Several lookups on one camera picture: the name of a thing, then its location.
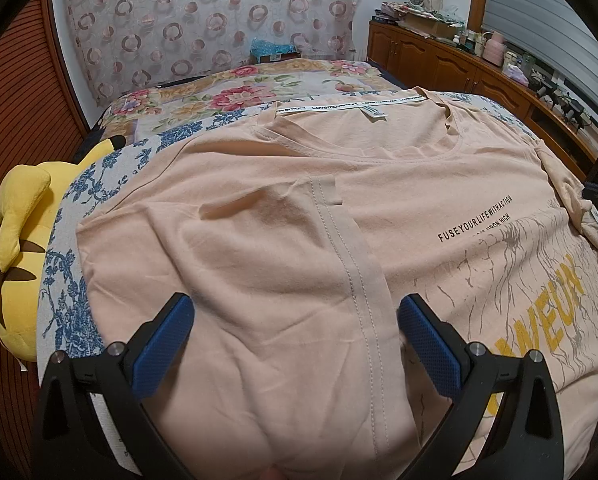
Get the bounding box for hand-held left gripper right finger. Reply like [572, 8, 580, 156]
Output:
[393, 294, 564, 480]

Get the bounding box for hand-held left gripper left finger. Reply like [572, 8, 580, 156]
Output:
[29, 292, 196, 480]

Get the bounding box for peach printed t-shirt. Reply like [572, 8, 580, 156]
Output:
[74, 87, 598, 480]

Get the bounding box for blue floral bed sheet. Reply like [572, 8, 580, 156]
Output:
[36, 91, 598, 480]

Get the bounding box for yellow plush toy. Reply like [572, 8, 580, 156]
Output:
[0, 135, 127, 362]

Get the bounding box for pink flowered quilt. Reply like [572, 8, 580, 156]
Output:
[92, 57, 430, 147]

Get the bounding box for louvered wooden wardrobe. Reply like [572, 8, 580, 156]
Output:
[0, 0, 91, 461]

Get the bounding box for long wooden cabinet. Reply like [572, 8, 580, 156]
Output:
[366, 19, 598, 182]

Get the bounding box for pink thermos jug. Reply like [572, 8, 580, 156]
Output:
[484, 31, 508, 66]

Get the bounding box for cardboard box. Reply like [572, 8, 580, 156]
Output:
[399, 10, 462, 41]

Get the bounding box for pile of folded fabrics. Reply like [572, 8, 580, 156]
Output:
[374, 0, 421, 24]

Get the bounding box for grey window blinds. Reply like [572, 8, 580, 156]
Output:
[481, 0, 598, 113]

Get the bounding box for ring patterned curtain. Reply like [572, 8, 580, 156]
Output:
[62, 0, 370, 108]

